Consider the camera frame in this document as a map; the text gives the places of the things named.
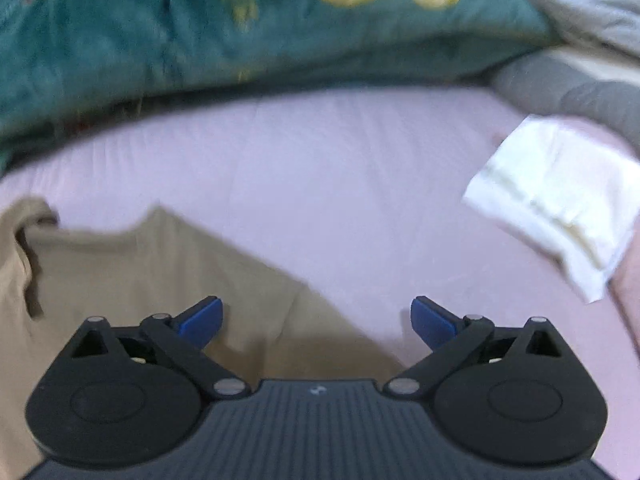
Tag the grey long pillow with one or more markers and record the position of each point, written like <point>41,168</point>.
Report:
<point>560,85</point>

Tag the green plush printed blanket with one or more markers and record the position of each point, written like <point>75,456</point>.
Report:
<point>200,40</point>

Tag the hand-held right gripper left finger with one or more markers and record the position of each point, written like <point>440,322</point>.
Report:
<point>202,322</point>

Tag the tan t-shirt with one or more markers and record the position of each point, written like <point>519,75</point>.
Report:
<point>150,270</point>

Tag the white folded cloth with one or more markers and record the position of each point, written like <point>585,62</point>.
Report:
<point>550,195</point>

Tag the light grey garment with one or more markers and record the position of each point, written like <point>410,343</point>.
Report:
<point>580,5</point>

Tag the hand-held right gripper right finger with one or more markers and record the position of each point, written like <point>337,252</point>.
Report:
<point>432,322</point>

